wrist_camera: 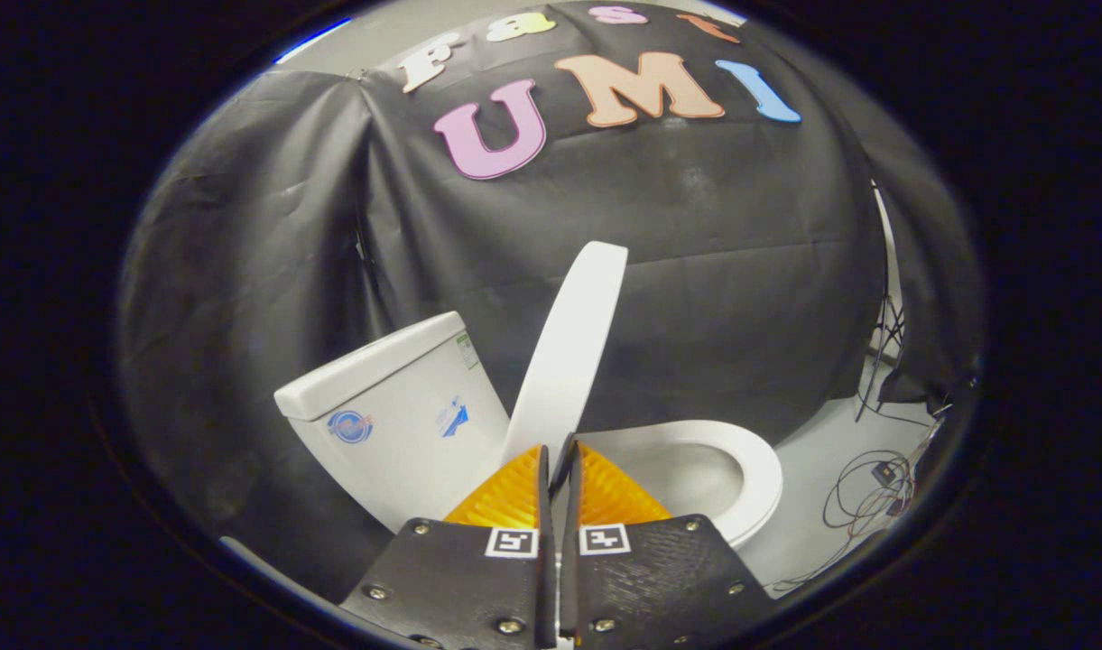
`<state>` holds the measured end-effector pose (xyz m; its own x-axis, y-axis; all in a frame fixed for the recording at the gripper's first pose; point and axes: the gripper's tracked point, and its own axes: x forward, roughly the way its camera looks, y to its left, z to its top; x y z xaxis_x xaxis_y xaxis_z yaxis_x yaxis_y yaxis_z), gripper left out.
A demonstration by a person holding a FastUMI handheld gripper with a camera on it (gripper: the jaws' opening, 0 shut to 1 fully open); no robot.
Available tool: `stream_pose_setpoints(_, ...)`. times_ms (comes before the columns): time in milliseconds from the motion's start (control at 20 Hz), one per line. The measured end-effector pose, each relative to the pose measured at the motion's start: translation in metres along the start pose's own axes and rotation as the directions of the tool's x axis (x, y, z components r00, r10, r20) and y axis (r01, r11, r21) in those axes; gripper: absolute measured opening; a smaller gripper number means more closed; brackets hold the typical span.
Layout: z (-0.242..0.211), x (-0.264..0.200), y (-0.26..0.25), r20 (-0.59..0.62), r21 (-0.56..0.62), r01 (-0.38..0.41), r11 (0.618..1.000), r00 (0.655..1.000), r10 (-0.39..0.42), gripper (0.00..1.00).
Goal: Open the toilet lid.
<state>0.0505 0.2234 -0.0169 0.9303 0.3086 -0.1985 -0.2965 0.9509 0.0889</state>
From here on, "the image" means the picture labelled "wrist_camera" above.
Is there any black tripod stand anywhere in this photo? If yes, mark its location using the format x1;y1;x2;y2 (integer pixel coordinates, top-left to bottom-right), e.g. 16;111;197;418
856;181;908;423

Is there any black cable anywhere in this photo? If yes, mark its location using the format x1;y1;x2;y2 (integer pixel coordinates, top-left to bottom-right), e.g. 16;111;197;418
821;450;918;530

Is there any black backdrop cloth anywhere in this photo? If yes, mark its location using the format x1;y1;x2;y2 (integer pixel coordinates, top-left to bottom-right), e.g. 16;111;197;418
122;0;980;606

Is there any white toilet lid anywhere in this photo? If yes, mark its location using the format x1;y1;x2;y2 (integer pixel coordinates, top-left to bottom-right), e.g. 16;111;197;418
501;241;630;488

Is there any white toilet with tank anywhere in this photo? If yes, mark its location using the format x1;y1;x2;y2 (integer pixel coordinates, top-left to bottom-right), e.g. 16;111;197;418
273;311;752;552

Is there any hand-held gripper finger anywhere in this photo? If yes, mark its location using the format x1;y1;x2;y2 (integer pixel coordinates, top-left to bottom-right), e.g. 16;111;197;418
560;441;777;650
341;444;559;650

